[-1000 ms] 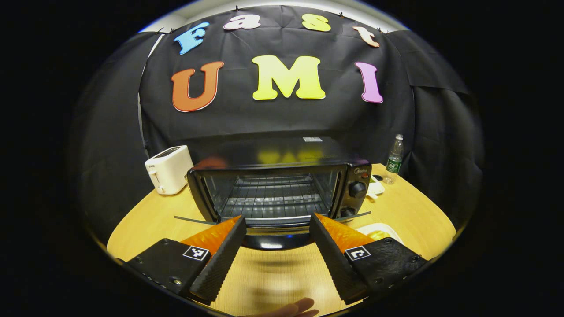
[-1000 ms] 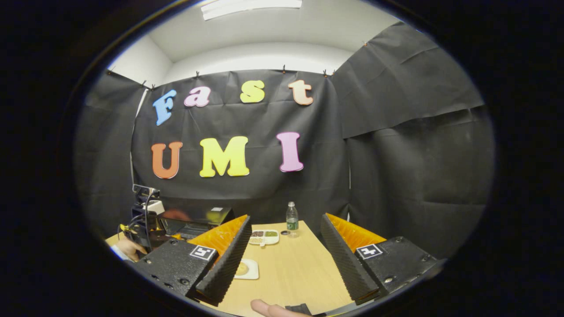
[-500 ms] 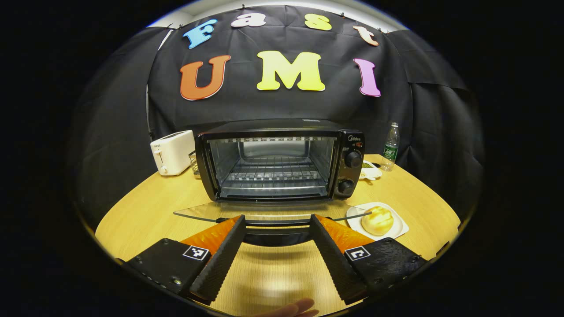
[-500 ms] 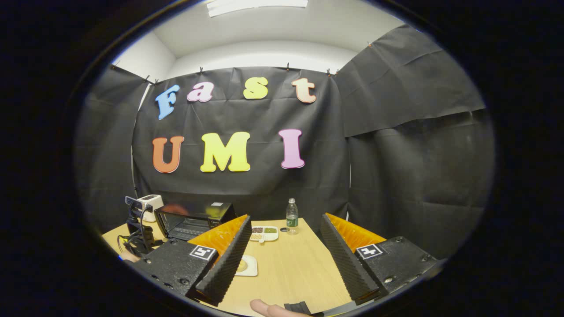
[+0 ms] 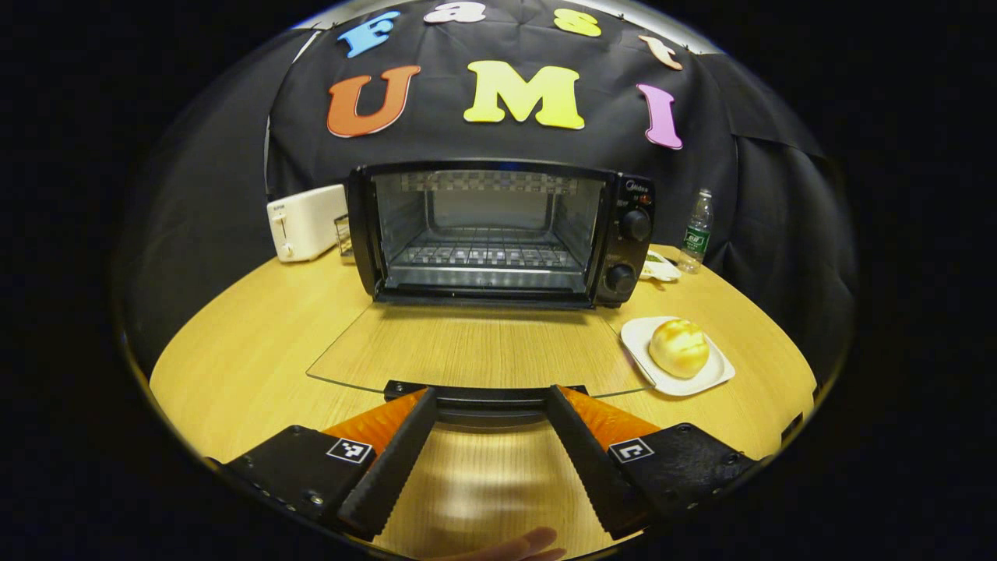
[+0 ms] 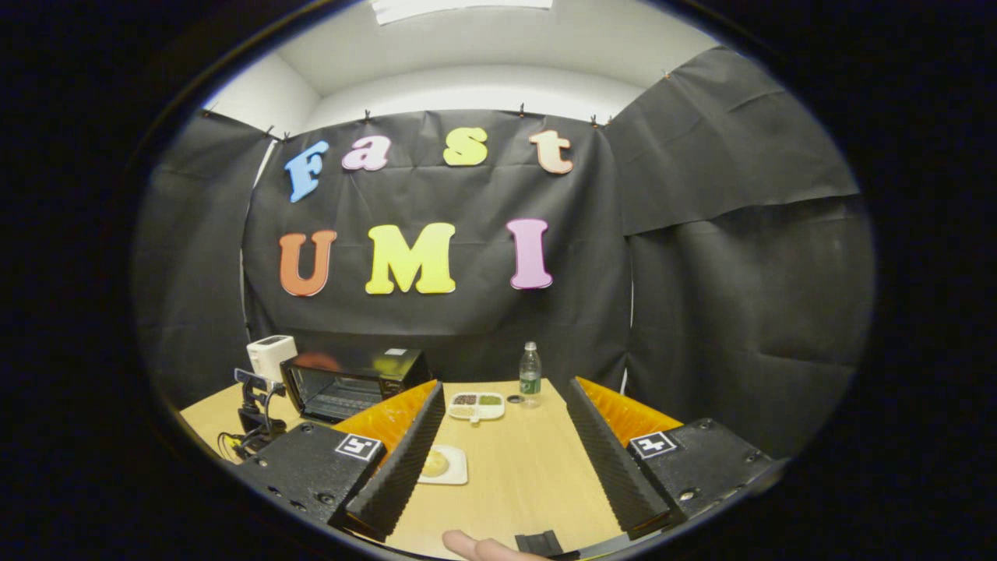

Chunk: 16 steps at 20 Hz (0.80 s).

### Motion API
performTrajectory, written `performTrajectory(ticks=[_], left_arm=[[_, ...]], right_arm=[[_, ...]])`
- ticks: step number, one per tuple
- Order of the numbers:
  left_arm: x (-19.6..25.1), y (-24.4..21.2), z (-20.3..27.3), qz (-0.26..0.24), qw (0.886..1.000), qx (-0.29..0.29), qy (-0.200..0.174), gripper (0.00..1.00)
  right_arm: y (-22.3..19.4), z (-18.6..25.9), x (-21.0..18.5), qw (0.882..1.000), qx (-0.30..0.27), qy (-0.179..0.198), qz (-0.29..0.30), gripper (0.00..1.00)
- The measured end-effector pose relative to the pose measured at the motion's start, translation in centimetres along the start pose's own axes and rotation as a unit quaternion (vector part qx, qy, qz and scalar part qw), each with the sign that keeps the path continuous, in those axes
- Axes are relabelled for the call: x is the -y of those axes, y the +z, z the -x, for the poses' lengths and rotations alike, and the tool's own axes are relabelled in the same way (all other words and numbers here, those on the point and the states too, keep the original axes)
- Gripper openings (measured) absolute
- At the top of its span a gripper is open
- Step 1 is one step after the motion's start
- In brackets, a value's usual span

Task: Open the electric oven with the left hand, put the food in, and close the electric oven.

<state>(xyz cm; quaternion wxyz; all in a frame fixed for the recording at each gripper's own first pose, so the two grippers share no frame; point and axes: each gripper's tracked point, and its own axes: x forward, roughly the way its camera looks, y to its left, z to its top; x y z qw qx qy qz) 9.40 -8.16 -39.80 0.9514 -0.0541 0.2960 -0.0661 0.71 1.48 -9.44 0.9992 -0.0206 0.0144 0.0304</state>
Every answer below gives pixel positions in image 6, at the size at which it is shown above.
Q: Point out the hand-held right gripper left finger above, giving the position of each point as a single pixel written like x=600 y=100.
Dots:
x=397 y=467

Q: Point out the black electric oven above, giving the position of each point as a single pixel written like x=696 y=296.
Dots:
x=343 y=382

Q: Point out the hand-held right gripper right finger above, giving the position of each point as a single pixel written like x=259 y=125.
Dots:
x=611 y=467

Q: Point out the clear green-label water bottle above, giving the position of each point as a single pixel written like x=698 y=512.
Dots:
x=530 y=378

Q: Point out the white square plate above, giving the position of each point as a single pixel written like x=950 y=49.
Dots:
x=458 y=467

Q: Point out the white divided dish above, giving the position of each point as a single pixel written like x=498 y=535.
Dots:
x=477 y=405

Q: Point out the white toaster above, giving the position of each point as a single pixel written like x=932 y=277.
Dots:
x=271 y=357

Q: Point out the round yellow pastry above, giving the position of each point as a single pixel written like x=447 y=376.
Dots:
x=435 y=464

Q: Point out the black backdrop cloth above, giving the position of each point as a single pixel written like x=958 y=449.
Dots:
x=701 y=312

